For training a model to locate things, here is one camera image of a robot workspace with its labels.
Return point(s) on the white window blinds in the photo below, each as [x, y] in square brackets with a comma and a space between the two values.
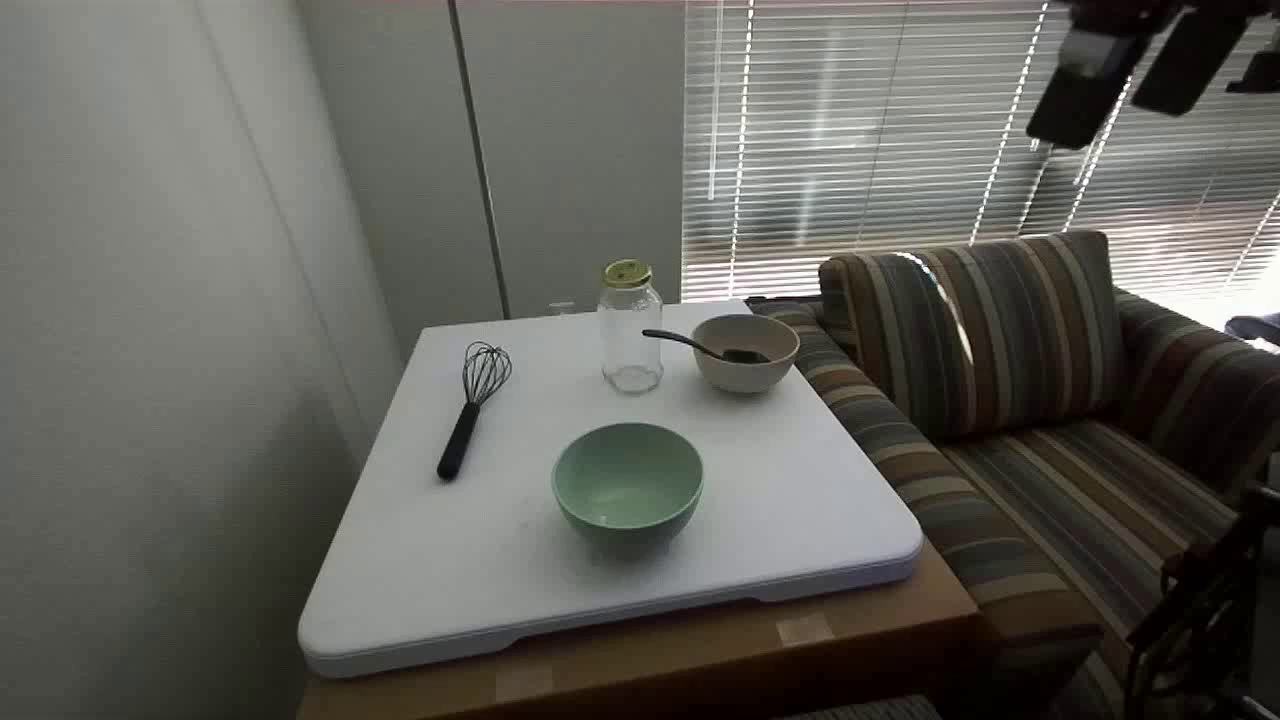
[852, 146]

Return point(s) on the beige tape piece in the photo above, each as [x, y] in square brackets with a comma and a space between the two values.
[804, 630]

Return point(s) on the thin vertical wall strip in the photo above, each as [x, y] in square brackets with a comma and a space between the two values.
[480, 161]

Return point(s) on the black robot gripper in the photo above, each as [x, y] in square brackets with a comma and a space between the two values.
[1202, 5]

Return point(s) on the light green bowl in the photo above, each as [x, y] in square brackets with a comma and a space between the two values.
[624, 487]

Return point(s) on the black spoon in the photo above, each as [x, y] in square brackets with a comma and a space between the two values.
[687, 343]

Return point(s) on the striped cushion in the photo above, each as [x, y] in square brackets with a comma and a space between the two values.
[987, 332]

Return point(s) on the beige bowl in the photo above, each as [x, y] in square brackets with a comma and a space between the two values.
[747, 373]

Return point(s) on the dark fabric object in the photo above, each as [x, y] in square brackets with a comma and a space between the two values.
[1257, 331]

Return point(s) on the white blind wand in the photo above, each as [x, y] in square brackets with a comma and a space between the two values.
[1008, 122]
[1087, 172]

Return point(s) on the black metal frame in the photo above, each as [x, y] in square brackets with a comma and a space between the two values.
[1202, 603]

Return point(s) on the clear glass jar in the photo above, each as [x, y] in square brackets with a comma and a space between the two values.
[630, 343]

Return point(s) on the striped couch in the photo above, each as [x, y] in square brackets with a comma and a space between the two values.
[1064, 507]

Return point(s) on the yellow metal jar lid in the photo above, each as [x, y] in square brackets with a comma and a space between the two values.
[624, 272]

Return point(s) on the wooden table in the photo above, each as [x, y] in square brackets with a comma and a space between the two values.
[695, 663]

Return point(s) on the white square table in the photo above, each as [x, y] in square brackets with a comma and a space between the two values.
[452, 562]

